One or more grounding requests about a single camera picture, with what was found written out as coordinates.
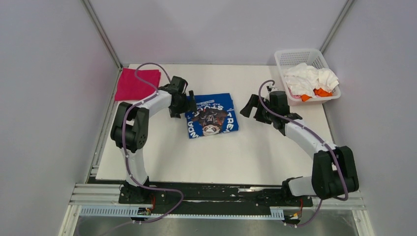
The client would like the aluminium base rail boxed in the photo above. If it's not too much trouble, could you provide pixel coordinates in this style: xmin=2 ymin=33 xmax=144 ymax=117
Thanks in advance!
xmin=69 ymin=184 xmax=366 ymax=210

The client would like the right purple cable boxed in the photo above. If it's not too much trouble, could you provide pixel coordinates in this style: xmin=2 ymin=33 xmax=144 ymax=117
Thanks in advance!
xmin=258 ymin=80 xmax=349 ymax=228

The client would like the folded pink t shirt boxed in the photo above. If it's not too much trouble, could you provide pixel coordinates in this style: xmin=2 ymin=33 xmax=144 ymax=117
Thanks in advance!
xmin=114 ymin=68 xmax=161 ymax=101

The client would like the white plastic basket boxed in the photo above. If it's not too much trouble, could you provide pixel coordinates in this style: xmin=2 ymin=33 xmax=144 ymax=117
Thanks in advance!
xmin=274 ymin=49 xmax=341 ymax=106

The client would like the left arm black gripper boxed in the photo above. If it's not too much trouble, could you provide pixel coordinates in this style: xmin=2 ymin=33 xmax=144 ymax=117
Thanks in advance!
xmin=169 ymin=90 xmax=197 ymax=118

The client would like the left aluminium frame post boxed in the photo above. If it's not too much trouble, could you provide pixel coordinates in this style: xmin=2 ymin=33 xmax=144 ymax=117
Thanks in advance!
xmin=81 ymin=0 xmax=122 ymax=71

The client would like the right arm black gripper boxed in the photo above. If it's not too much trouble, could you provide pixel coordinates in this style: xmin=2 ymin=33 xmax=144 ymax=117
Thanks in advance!
xmin=240 ymin=94 xmax=275 ymax=125

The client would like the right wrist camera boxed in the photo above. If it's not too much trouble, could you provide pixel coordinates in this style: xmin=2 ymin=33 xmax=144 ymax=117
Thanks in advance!
xmin=267 ymin=85 xmax=279 ymax=94

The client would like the white slotted cable duct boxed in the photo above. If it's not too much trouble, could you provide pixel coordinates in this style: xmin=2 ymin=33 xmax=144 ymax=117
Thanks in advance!
xmin=79 ymin=204 xmax=285 ymax=220

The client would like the aluminium frame post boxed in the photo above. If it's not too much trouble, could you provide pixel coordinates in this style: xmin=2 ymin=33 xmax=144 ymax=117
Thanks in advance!
xmin=319 ymin=0 xmax=356 ymax=54
xmin=81 ymin=0 xmax=122 ymax=71

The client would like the right aluminium frame post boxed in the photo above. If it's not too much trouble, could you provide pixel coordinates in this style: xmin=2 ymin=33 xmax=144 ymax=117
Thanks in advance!
xmin=319 ymin=0 xmax=356 ymax=54

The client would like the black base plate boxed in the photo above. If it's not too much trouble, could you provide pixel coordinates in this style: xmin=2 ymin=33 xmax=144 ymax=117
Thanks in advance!
xmin=119 ymin=181 xmax=313 ymax=212

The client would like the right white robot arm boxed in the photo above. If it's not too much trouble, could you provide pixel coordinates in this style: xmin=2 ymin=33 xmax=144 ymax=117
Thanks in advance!
xmin=247 ymin=91 xmax=359 ymax=206

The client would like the white crumpled t shirt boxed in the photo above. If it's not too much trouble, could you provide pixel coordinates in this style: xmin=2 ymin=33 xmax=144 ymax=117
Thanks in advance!
xmin=283 ymin=63 xmax=339 ymax=98

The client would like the blue t shirt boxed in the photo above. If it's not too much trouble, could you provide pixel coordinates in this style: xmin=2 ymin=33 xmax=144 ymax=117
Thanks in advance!
xmin=185 ymin=93 xmax=239 ymax=139

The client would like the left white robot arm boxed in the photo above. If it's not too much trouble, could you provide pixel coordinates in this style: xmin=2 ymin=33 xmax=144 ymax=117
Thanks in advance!
xmin=110 ymin=76 xmax=244 ymax=204

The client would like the orange garment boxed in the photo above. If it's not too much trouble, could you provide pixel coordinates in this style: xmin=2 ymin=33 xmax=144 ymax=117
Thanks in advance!
xmin=300 ymin=88 xmax=333 ymax=102

